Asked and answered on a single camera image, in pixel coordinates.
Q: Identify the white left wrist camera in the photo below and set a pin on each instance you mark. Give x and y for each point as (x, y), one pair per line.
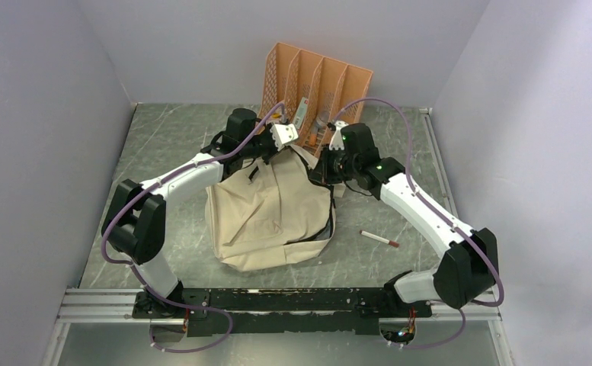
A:
(284, 135)

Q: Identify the white red pen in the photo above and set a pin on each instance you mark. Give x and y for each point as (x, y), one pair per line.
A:
(379, 239)

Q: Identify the orange plastic file organizer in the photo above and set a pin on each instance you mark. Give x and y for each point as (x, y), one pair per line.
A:
(330, 85)

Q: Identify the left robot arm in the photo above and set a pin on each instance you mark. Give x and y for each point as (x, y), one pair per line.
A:
(134, 229)

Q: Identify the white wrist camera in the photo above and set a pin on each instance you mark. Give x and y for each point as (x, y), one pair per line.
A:
(284, 135)
(337, 141)

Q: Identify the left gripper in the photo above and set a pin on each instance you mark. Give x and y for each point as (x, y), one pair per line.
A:
(273, 149)

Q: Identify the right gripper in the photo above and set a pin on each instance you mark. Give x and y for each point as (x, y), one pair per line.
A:
(322, 172)

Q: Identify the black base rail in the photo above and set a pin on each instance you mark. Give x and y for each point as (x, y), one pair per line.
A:
(212, 312)

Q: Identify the green white box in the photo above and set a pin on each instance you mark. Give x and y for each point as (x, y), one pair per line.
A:
(301, 112)

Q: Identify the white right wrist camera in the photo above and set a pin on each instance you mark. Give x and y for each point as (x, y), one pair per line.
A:
(337, 141)

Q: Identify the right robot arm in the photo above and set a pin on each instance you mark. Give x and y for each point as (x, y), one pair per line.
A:
(468, 257)

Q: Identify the beige canvas backpack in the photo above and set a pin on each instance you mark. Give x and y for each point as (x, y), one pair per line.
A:
(270, 215)

